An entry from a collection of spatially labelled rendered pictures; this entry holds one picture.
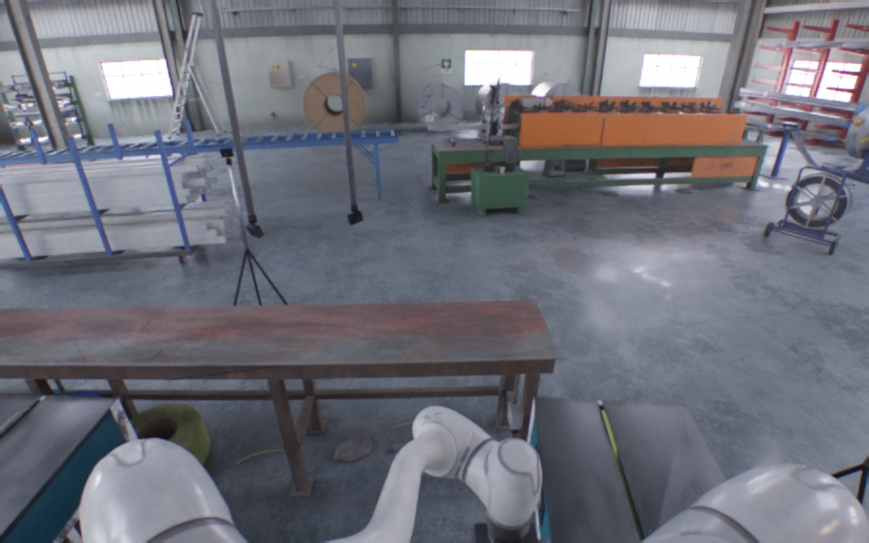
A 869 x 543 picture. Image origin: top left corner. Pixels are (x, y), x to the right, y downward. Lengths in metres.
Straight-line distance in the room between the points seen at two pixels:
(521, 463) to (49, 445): 1.63
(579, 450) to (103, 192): 4.56
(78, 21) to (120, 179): 11.32
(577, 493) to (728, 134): 6.91
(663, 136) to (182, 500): 7.03
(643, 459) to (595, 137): 5.45
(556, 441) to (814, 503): 1.06
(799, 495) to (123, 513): 0.70
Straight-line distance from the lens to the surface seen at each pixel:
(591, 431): 1.65
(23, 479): 1.93
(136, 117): 15.28
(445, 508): 2.27
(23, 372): 2.47
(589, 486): 1.50
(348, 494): 2.35
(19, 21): 9.65
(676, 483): 1.60
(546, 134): 6.30
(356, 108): 11.42
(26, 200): 5.44
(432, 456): 0.85
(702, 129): 7.55
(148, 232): 4.98
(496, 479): 0.84
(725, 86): 10.56
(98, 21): 15.67
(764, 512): 0.58
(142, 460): 0.62
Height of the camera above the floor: 1.89
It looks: 27 degrees down
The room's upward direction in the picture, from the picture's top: straight up
